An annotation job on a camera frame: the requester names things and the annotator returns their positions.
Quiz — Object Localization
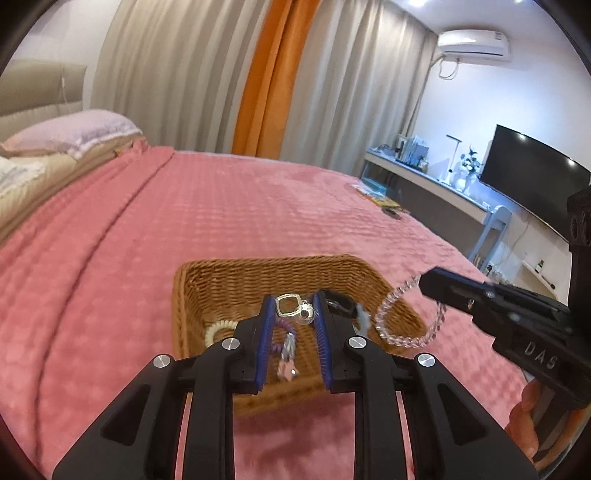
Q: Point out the lilac pillow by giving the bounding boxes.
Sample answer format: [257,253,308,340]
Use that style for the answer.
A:
[0,108,144,160]

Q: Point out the black flat television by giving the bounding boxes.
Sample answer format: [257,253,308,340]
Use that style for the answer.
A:
[478,124,591,243]

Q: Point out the purple spiral hair tie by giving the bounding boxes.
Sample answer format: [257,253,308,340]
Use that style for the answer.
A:
[269,316,296,354]

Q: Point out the row of books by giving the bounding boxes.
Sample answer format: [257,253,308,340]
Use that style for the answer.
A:
[397,134,430,164]

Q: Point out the cream spiral hair tie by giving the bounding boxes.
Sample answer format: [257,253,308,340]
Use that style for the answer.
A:
[204,318,241,347]

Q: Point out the black wristwatch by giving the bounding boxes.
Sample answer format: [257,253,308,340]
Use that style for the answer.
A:
[323,288,363,324]

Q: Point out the beige padded headboard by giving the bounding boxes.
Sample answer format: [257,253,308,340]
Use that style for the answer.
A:
[0,60,88,144]

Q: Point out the person's right hand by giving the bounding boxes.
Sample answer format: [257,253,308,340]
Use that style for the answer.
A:
[505,381,542,468]

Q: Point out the books on bed corner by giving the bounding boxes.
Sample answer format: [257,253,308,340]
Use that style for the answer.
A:
[369,196,407,213]

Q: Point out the white air conditioner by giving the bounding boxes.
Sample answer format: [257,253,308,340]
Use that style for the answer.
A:
[437,30,512,63]

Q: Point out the brown wicker basket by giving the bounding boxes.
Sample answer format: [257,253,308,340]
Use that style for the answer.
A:
[172,254,428,404]

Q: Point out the silver clip keychain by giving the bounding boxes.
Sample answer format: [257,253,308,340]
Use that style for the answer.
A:
[274,293,319,381]

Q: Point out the white grey desk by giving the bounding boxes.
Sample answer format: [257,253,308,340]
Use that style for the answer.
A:
[360,150,492,273]

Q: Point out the grey curtain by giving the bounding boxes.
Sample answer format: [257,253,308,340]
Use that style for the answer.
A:
[90,0,273,153]
[281,0,437,178]

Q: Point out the orange curtain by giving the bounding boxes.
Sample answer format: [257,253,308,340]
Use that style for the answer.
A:
[231,0,321,158]

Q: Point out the white desk lamp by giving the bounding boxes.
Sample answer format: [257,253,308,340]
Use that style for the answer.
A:
[443,134,465,183]

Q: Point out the white flower vase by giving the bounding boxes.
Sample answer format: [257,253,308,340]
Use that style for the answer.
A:
[455,145,481,192]

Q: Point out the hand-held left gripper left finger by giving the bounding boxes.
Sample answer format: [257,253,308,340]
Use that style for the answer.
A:
[52,295,278,480]

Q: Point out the clear crystal bead bracelet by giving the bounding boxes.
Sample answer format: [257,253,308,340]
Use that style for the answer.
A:
[374,272,448,349]

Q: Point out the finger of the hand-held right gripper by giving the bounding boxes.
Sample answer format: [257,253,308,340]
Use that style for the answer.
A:
[419,267,498,320]

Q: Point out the white floral pillow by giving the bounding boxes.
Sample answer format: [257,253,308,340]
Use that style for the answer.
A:
[0,157,47,195]

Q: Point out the pink fleece blanket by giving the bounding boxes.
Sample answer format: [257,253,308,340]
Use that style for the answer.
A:
[0,145,536,480]

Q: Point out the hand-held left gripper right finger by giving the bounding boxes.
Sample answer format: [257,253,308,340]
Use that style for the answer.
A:
[314,290,541,480]

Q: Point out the beige folded quilt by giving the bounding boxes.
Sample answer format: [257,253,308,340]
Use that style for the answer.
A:
[0,136,148,241]

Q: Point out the pale blue chair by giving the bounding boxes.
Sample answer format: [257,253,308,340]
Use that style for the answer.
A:
[466,203,513,268]

